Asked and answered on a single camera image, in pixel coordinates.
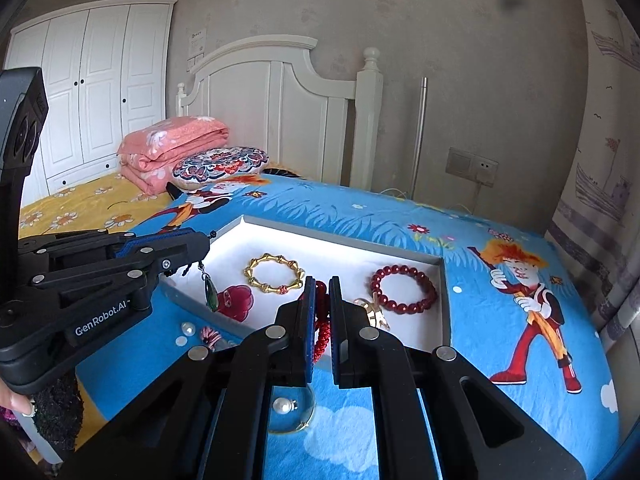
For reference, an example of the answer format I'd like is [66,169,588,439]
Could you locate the dark red bead bracelet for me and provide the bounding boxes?
[371,265,438,313]

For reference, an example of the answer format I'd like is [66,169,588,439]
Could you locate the red glossy hair clip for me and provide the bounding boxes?
[217,285,256,321]

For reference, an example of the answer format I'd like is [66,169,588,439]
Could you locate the folded pink floral quilt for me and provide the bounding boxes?
[117,116,230,195]

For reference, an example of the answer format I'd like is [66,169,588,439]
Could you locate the green pendant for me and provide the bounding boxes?
[204,260,218,313]

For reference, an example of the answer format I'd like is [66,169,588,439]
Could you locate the gold bamboo-style bangle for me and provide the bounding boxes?
[243,254,306,296]

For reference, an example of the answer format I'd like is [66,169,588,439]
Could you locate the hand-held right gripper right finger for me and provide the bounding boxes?
[327,276,586,480]

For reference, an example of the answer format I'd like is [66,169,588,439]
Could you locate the person's left hand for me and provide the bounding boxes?
[0,382,38,418]

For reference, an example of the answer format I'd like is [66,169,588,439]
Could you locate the grey wall switch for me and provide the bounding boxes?
[447,147,473,178]

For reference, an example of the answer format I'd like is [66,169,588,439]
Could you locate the white wooden headboard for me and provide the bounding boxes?
[176,35,385,188]

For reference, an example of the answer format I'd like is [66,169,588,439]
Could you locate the metal pole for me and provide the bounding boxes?
[410,77,429,201]

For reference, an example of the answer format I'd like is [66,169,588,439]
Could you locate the white paper notice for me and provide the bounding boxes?
[187,27,207,73]

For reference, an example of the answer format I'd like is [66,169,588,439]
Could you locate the gold hoop with pearl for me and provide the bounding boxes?
[267,385,317,435]

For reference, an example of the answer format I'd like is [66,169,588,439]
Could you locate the patterned round pillow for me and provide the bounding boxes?
[172,146,270,191]

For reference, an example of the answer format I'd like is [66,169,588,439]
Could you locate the grey wall socket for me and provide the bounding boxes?
[470,155,499,185]

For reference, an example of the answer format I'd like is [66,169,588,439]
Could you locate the white wardrobe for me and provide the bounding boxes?
[5,2,178,193]

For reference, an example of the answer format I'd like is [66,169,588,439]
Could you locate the grey cardboard tray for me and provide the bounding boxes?
[162,214,455,376]

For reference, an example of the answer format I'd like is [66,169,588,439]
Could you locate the red braided cord bracelet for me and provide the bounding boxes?
[299,280,333,366]

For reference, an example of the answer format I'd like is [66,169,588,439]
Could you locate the boat-print curtain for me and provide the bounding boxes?
[545,0,640,361]

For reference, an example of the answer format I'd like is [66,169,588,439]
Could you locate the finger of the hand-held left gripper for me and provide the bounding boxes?
[31,234,212,312]
[17,227,202,262]

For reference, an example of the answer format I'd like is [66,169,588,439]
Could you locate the yellow floral bedsheet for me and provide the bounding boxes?
[17,172,176,241]

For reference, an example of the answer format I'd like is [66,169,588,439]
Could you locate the blue cartoon printed blanket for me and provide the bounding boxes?
[75,172,621,480]

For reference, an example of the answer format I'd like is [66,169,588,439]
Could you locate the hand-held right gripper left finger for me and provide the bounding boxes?
[57,277,321,480]

